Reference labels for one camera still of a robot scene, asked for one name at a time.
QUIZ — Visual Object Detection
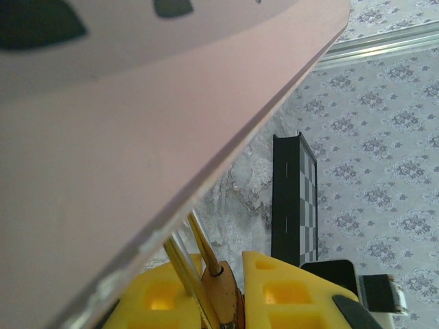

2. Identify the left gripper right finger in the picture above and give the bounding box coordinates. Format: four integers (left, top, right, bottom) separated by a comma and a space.
241, 249, 378, 329

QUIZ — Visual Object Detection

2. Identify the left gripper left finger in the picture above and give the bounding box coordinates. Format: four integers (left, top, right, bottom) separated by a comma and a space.
104, 252, 207, 329

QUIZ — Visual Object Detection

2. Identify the black white chessboard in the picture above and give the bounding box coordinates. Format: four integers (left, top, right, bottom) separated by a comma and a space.
272, 131, 320, 269

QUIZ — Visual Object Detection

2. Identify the pink tin box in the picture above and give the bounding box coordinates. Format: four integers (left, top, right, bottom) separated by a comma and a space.
0, 0, 351, 329

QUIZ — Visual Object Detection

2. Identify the aluminium corner post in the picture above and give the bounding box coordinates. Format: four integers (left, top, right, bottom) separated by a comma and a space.
318, 23, 439, 71

